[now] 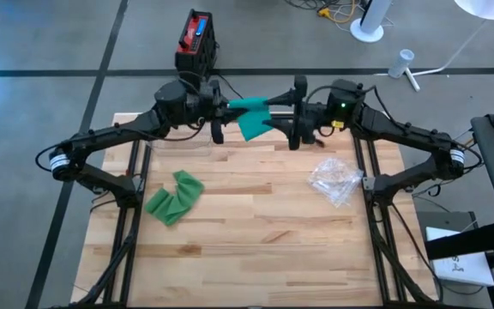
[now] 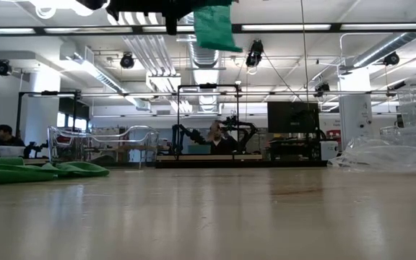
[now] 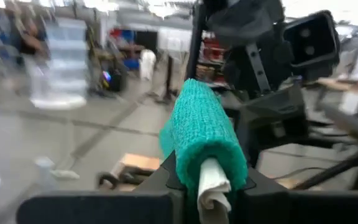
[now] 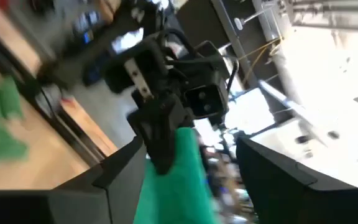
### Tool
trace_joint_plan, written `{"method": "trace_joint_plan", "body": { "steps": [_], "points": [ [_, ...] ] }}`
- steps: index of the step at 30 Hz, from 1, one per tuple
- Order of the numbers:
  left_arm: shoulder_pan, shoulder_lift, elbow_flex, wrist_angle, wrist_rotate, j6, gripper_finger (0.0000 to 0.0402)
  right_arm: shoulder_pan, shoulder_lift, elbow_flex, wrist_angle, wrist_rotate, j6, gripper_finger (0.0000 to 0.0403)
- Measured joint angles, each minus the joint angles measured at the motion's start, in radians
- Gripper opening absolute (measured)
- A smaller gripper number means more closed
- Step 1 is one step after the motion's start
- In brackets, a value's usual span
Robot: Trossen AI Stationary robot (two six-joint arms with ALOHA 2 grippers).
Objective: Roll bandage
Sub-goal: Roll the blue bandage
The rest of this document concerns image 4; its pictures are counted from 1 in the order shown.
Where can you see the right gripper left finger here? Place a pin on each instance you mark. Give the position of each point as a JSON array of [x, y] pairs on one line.
[[73, 207]]

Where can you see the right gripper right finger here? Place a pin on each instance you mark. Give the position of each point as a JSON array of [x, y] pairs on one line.
[[306, 205]]

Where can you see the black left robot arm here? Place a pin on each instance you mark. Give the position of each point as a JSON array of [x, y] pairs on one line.
[[204, 68]]

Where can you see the teal elastic bandage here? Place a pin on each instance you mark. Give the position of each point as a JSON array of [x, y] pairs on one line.
[[179, 186]]

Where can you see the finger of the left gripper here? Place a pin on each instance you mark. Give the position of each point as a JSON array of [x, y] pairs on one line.
[[160, 133]]

